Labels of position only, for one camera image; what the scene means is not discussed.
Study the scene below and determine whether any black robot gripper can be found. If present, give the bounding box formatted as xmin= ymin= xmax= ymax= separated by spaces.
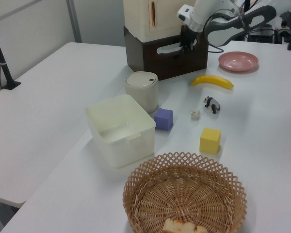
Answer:
xmin=180 ymin=24 xmax=200 ymax=53

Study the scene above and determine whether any beige lidded trash can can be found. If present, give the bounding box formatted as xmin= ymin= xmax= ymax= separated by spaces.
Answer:
xmin=124 ymin=71 xmax=160 ymax=114

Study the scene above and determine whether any dark brown drawer box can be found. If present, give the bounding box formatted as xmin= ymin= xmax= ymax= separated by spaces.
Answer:
xmin=123 ymin=26 xmax=210 ymax=82

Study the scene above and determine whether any yellow toy banana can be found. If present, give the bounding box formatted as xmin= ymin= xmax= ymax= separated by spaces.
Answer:
xmin=190 ymin=74 xmax=234 ymax=90

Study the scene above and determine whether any pink plastic plate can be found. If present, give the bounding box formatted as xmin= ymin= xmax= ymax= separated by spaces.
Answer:
xmin=218 ymin=51 xmax=260 ymax=72

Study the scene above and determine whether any black white panda figurine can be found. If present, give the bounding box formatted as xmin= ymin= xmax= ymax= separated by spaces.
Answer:
xmin=203 ymin=96 xmax=221 ymax=116

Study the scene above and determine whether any small white animal figurine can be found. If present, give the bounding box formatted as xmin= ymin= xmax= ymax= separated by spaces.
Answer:
xmin=189 ymin=109 xmax=202 ymax=121

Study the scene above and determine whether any black electronics box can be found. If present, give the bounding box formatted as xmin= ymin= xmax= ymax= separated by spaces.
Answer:
xmin=246 ymin=27 xmax=275 ymax=45

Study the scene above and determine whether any purple foam cube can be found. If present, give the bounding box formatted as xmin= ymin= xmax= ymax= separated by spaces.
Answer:
xmin=153 ymin=108 xmax=174 ymax=132

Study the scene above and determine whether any yellow foam cube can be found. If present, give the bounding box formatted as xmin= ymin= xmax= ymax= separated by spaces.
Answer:
xmin=199 ymin=127 xmax=222 ymax=154

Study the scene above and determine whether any cream plastic storage box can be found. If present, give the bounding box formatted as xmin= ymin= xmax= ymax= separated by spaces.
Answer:
xmin=84 ymin=94 xmax=157 ymax=169

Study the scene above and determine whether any woven wicker basket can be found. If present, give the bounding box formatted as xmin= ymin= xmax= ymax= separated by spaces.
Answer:
xmin=122 ymin=151 xmax=248 ymax=233

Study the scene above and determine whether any toy bread slice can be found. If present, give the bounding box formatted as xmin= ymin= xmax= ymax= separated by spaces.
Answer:
xmin=162 ymin=217 xmax=208 ymax=233

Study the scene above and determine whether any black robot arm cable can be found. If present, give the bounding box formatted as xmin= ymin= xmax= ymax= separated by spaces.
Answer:
xmin=202 ymin=13 xmax=224 ymax=54

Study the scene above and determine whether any cream cabinet with orange handle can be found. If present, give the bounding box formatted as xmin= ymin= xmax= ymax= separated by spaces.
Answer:
xmin=123 ymin=0 xmax=196 ymax=42

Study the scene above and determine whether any black camera stand pole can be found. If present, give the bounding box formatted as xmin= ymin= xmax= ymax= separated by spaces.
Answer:
xmin=0 ymin=19 xmax=22 ymax=91

